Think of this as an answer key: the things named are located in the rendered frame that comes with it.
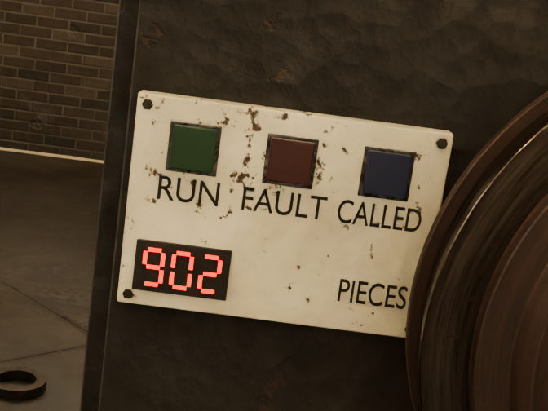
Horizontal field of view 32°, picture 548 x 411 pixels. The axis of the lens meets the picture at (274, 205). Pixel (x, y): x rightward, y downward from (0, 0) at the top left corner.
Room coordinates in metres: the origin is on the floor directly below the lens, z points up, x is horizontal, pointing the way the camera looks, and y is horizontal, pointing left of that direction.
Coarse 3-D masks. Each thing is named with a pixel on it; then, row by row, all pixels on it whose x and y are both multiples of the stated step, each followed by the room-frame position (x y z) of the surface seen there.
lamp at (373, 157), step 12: (372, 156) 0.77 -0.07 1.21; (384, 156) 0.77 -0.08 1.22; (396, 156) 0.77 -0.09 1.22; (408, 156) 0.77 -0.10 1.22; (372, 168) 0.77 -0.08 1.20; (384, 168) 0.77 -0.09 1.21; (396, 168) 0.77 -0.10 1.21; (408, 168) 0.77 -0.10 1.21; (372, 180) 0.77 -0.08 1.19; (384, 180) 0.77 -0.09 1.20; (396, 180) 0.77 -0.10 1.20; (372, 192) 0.77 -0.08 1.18; (384, 192) 0.77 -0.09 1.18; (396, 192) 0.77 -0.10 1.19
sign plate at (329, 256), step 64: (256, 128) 0.77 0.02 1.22; (320, 128) 0.77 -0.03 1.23; (384, 128) 0.77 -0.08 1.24; (128, 192) 0.77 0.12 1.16; (192, 192) 0.77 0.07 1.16; (256, 192) 0.77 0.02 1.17; (320, 192) 0.77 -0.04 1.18; (128, 256) 0.77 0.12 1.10; (192, 256) 0.77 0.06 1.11; (256, 256) 0.77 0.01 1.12; (320, 256) 0.77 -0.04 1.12; (384, 256) 0.77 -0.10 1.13; (320, 320) 0.77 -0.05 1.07; (384, 320) 0.77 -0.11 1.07
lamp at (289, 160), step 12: (276, 144) 0.77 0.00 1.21; (288, 144) 0.77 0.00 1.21; (300, 144) 0.77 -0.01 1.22; (312, 144) 0.77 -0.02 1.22; (276, 156) 0.77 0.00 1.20; (288, 156) 0.77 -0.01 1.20; (300, 156) 0.77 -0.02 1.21; (312, 156) 0.77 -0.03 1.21; (276, 168) 0.77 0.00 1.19; (288, 168) 0.77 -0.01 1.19; (300, 168) 0.77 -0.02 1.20; (276, 180) 0.77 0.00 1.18; (288, 180) 0.77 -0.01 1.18; (300, 180) 0.77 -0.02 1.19
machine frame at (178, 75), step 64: (128, 0) 0.87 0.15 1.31; (192, 0) 0.79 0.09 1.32; (256, 0) 0.79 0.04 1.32; (320, 0) 0.79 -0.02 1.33; (384, 0) 0.79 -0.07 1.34; (448, 0) 0.79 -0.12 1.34; (512, 0) 0.80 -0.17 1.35; (128, 64) 0.87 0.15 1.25; (192, 64) 0.79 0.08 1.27; (256, 64) 0.79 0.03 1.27; (320, 64) 0.79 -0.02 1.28; (384, 64) 0.79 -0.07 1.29; (448, 64) 0.79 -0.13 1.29; (512, 64) 0.80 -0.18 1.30; (128, 128) 0.79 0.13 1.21; (448, 128) 0.79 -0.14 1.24; (448, 192) 0.79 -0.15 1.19; (128, 320) 0.79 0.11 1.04; (192, 320) 0.79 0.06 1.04; (256, 320) 0.79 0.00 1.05; (128, 384) 0.79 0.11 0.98; (192, 384) 0.79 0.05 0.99; (256, 384) 0.79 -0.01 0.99; (320, 384) 0.79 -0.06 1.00; (384, 384) 0.79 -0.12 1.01
